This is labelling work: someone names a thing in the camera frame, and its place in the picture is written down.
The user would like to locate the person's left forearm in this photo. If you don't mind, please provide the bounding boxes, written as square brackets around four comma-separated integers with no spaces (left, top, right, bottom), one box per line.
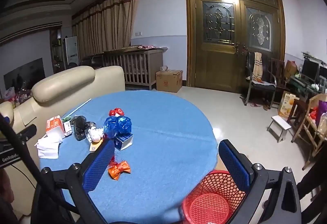
[0,173,14,224]

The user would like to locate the beige striped curtains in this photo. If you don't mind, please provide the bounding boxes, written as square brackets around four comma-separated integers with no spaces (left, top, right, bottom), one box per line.
[72,0,141,61]

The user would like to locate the white tissue paper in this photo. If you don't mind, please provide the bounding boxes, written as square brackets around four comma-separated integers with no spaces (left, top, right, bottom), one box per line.
[34,129,65,159]

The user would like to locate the small brown cardboard box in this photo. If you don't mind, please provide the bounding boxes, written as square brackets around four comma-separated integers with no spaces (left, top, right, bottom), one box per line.
[284,60,298,79]

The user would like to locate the wooden crib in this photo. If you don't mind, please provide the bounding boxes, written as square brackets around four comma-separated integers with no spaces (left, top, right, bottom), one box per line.
[102,47,164,90]

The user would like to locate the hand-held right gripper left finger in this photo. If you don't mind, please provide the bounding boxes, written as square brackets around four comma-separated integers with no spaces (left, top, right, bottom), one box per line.
[31,138,115,224]

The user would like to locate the white standing air conditioner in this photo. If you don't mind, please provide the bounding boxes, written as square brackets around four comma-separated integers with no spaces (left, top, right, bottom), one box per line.
[63,36,79,67]

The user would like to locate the orange foil wrapper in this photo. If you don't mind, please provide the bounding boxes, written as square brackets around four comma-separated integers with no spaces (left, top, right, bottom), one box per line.
[107,160,131,181]

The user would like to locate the bamboo chair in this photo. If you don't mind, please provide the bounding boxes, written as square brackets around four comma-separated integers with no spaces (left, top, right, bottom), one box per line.
[291,93,327,171]

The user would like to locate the glass computer desk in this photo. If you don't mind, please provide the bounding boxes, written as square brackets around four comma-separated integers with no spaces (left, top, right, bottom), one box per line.
[289,76,327,102]

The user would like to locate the pink plastic bag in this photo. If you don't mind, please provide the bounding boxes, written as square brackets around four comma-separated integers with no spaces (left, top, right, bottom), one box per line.
[2,87,16,99]

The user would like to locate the dark wooden chair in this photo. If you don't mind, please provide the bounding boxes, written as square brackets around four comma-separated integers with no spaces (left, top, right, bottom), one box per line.
[269,58,288,89]

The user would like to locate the dark wooden shelf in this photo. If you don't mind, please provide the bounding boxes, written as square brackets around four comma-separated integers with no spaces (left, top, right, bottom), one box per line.
[50,27,64,74]

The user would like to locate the orange printed carton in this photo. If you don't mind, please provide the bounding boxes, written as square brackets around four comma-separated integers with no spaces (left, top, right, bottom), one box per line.
[278,91,299,118]

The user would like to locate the beige leather sofa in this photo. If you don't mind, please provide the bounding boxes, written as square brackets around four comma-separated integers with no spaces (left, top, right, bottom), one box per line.
[0,65,126,217]

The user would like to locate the black television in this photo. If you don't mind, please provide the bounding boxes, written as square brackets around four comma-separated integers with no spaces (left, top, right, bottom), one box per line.
[3,58,46,92]

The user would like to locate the wooden double door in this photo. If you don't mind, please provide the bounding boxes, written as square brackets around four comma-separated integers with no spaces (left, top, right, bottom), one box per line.
[184,0,286,94]

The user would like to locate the black metal armchair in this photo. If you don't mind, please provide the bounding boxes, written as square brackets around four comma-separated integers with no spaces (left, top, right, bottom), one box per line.
[240,51,278,109]

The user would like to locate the black plastic bag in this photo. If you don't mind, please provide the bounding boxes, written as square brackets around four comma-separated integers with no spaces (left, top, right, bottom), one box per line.
[71,115,93,141]

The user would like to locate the blue toothpaste box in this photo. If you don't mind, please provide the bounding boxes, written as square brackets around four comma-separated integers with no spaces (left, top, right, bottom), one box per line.
[112,133,134,151]

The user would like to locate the blue plastic bag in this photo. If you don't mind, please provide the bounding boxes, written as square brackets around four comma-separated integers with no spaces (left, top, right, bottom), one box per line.
[103,115,132,139]

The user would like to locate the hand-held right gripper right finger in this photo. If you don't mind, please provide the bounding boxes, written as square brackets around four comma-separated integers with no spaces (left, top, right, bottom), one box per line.
[218,139,303,224]

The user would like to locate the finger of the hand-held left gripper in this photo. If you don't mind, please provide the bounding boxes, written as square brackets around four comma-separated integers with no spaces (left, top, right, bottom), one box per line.
[17,124,37,141]

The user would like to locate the blue tablecloth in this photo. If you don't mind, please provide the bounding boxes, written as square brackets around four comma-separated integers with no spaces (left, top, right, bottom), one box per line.
[38,90,219,224]

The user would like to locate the purple bag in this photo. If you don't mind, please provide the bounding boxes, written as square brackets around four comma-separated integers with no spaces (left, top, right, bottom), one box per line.
[317,100,327,125]

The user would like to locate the striped beige scarf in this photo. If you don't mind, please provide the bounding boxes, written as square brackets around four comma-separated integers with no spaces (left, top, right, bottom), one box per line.
[252,52,263,81]

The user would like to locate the orange and white box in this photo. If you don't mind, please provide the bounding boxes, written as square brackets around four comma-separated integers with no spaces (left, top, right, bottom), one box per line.
[45,115,64,138]

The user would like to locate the thin white stick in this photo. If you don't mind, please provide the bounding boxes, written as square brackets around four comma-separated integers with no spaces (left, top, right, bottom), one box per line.
[63,98,92,118]

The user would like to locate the red mesh basket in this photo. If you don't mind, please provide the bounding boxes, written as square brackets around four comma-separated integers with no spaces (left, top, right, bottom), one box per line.
[182,170,247,224]

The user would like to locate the dark wooden stool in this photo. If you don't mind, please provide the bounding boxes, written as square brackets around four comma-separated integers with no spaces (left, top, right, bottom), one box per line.
[287,98,308,135]

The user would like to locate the red gift bag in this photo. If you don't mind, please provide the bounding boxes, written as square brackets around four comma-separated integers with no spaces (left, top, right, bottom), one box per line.
[308,107,320,125]

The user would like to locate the black cable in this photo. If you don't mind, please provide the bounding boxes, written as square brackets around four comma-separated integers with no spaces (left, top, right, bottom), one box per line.
[0,113,74,217]

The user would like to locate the small white stool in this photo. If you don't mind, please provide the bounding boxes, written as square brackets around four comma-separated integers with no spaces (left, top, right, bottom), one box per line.
[267,115,292,143]

